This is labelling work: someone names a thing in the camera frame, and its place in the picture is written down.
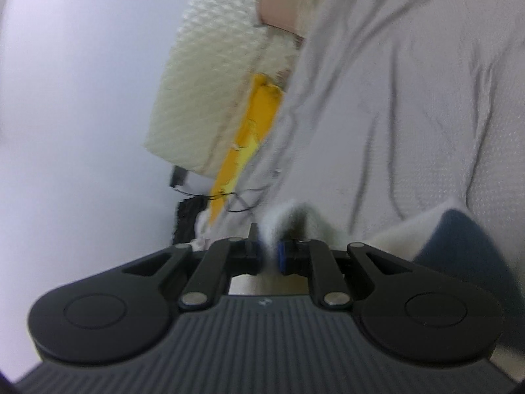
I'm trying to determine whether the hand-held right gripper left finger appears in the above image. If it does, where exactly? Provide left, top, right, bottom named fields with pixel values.
left=121, top=224, right=264, bottom=312

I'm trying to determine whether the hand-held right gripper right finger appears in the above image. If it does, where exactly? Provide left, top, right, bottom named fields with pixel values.
left=277, top=238, right=413, bottom=311

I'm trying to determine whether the white striped sweater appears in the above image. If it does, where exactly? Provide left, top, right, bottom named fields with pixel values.
left=227, top=198, right=525, bottom=378

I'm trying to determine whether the white crumpled cloth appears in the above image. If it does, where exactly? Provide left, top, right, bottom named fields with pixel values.
left=192, top=211, right=215, bottom=251

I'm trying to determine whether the black cloth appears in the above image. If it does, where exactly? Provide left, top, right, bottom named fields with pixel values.
left=172, top=197, right=210, bottom=245

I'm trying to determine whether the grey power strip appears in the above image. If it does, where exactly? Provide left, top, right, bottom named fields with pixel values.
left=170, top=165, right=188, bottom=188

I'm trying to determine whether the yellow pillow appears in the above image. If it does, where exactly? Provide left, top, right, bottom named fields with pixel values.
left=207, top=73, right=284, bottom=226

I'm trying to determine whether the cream quilted headboard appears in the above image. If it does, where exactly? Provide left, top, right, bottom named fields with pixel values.
left=143, top=0, right=306, bottom=175

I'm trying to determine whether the grey bed sheet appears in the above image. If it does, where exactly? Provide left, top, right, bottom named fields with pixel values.
left=193, top=0, right=525, bottom=251

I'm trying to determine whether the plaid pillow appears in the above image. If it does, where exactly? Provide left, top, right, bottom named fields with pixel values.
left=258, top=0, right=329, bottom=37

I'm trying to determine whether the thin black cable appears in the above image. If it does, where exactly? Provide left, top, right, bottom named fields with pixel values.
left=172, top=185, right=280, bottom=214

